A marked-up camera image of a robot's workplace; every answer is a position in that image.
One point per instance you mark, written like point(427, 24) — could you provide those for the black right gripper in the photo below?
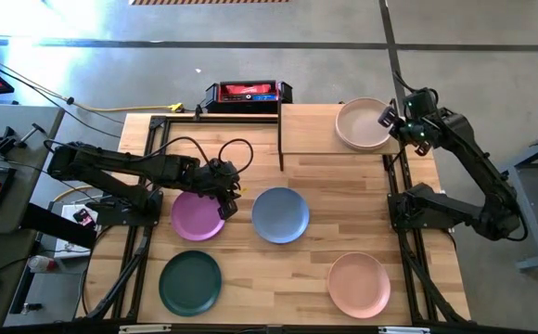
point(413, 126)

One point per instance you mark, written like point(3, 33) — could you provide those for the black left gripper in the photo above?
point(215, 178)

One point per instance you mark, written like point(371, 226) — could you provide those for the purple plate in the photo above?
point(195, 220)

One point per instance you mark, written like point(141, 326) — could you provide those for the beige plate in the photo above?
point(362, 123)

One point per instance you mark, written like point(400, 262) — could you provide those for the blue plate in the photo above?
point(280, 215)

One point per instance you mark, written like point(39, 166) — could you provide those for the dark green plate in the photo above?
point(190, 283)

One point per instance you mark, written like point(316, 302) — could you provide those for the pink plate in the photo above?
point(359, 285)

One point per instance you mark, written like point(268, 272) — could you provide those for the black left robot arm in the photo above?
point(111, 164)

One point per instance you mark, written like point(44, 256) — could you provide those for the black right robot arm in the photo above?
point(473, 153)

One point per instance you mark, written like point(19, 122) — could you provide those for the wooden shelf with black legs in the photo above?
point(308, 127)

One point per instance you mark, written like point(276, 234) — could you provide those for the small black and red device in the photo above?
point(83, 217)

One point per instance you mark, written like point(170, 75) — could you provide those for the grey metal stand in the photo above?
point(533, 232)

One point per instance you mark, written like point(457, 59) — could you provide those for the white paper box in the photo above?
point(67, 241)

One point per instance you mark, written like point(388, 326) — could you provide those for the black flat panel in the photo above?
point(58, 227)

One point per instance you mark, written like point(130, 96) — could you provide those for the white bottle with red cap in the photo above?
point(42, 264)

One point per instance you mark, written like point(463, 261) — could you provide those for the small black plug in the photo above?
point(32, 307)

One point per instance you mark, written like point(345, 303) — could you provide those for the grey side desk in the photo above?
point(18, 116)

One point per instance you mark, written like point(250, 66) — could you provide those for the black aluminium table frame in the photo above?
point(222, 119)

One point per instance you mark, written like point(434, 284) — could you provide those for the silver metal bracket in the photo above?
point(403, 330)
point(144, 328)

